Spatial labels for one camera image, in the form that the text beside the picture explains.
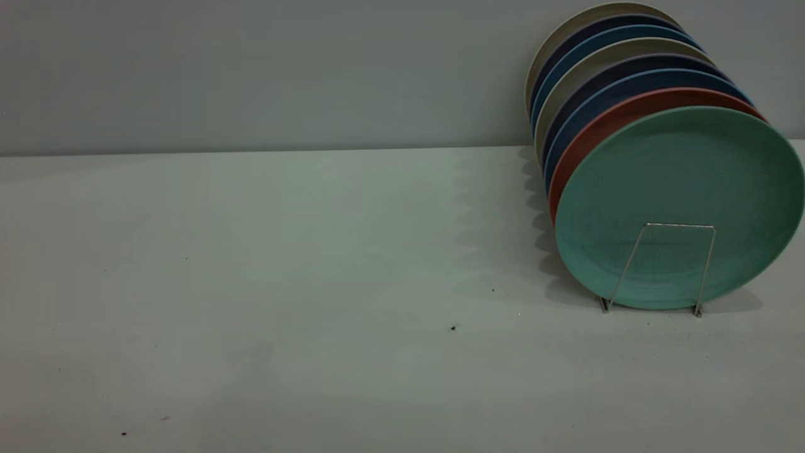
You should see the green round plate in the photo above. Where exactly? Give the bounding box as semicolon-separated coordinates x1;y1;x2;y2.
555;106;805;311

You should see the beige round plate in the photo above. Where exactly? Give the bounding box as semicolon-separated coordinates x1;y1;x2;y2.
525;2;683;118
534;38;718;168

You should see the blue round plate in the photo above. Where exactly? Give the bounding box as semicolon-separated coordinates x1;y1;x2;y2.
531;25;704;137
544;69;754;196

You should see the dark purple round plate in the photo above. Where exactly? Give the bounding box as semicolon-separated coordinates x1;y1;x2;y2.
529;14;692;121
541;54;734;174

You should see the metal wire plate rack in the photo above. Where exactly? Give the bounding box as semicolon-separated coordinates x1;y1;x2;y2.
600;222;718;318

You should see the pink round plate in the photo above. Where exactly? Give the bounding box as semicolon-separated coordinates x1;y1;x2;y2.
548;87;769;225

